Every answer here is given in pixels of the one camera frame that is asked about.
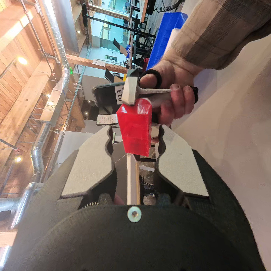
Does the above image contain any person's right hand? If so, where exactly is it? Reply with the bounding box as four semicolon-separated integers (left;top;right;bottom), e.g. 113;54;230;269
139;59;198;126

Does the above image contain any silver ceiling duct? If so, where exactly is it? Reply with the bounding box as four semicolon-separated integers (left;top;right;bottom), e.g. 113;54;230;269
0;0;73;231

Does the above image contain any red plastic block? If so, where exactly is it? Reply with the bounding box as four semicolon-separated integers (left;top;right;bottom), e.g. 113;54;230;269
116;98;152;157

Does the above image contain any blue plastic bin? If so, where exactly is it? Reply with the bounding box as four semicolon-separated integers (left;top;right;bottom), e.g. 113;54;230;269
146;12;189;71

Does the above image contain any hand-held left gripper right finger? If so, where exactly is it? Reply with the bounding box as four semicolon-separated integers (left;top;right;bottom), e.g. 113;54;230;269
154;125;209;198

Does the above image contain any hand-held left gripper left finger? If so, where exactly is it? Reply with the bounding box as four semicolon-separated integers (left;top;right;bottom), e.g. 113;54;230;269
62;126;117;198

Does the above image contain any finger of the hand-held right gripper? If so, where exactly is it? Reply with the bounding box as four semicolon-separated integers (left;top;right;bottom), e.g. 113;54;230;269
122;76;172;106

